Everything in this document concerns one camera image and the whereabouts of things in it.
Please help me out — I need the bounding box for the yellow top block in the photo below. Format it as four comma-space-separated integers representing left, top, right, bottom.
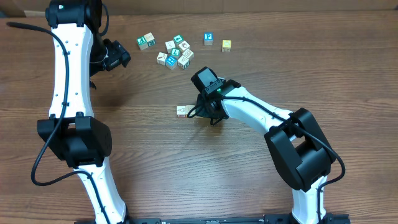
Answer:
185, 105, 196, 117

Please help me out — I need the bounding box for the yellow block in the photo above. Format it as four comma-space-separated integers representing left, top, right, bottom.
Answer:
222, 40, 231, 52
185, 105, 196, 117

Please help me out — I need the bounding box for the white block red side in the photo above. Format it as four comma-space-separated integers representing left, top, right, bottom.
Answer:
176, 105, 187, 118

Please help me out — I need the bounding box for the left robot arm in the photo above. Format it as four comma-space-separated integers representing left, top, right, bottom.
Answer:
37, 1, 131, 223

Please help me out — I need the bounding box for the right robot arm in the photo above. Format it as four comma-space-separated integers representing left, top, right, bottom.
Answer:
188, 67, 339, 223

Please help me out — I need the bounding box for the green F letter block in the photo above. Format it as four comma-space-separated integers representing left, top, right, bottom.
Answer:
136, 36, 149, 50

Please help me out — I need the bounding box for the white block green side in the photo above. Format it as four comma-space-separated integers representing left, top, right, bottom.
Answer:
144, 32, 156, 47

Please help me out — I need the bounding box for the white tool picture block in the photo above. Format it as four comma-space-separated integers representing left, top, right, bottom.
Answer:
156, 52, 168, 65

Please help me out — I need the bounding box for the white block dark side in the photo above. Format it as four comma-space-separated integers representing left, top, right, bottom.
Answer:
177, 55, 190, 70

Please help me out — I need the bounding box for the white plain picture block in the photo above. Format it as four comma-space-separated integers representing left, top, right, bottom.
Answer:
165, 40, 175, 54

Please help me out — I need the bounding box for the blue top block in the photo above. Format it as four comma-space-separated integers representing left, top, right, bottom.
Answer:
165, 56, 177, 70

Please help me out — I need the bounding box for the white grid picture block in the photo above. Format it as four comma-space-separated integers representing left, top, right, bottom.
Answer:
183, 49, 194, 61

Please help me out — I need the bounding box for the green J letter block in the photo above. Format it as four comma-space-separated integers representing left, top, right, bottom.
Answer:
170, 48, 181, 60

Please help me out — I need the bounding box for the green top picture block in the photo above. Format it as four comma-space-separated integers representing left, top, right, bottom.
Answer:
173, 34, 184, 45

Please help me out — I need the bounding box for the white red picture block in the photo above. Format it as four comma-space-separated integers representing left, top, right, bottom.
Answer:
178, 40, 190, 52

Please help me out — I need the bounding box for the blue P letter block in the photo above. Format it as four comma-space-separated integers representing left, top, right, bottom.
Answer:
203, 32, 213, 45

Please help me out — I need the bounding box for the cardboard back panel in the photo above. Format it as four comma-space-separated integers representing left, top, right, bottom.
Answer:
0, 0, 398, 18

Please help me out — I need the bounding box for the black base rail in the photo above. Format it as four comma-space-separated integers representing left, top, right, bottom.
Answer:
74, 213, 351, 224

